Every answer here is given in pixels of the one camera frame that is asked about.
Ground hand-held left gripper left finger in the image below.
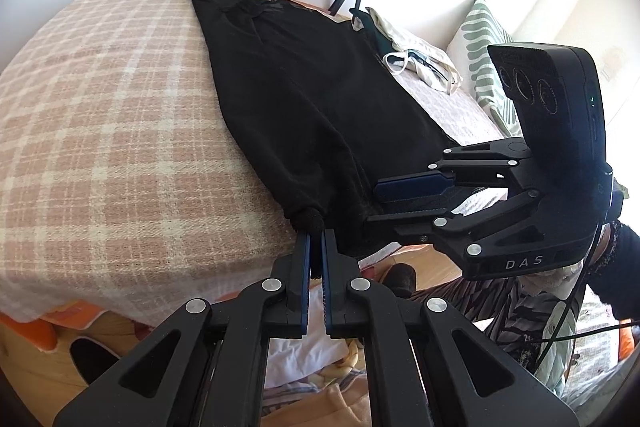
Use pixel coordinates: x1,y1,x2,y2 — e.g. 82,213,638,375
52,233,313,427

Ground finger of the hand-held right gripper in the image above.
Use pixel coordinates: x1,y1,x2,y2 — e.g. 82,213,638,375
366,187,543,258
372,138,534,204

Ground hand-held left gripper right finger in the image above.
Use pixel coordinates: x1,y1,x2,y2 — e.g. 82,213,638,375
320,229,581,427

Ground black garment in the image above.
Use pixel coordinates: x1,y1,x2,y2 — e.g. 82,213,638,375
187,0,458,278

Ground person's right forearm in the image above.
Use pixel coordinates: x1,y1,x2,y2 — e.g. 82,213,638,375
582,219,640,323

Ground dark brown slipper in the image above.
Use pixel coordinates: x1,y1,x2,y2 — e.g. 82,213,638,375
386,263,419,299

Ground pale floral bedding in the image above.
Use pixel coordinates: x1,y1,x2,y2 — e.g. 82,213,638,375
260,334,373,427

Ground green leaf print pillow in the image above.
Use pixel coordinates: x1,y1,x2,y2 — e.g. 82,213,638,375
445,0,526,138

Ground person's striped pants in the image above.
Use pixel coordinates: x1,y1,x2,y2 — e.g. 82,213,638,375
415,257,568,408

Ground cream cloth bag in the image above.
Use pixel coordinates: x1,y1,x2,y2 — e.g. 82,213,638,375
365,7,463,95

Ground dark teal cloth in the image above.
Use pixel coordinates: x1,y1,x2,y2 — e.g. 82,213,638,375
350,8,397,54

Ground pale green garment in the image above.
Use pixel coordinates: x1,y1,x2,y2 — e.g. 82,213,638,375
535,267,588,410

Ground black slipper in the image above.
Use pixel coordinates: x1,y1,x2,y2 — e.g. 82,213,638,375
70,336,127,385

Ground beige plaid blanket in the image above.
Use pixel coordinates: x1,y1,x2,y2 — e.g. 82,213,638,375
0,0,511,325

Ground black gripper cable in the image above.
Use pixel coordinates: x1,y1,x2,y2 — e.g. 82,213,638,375
535,207,640,370

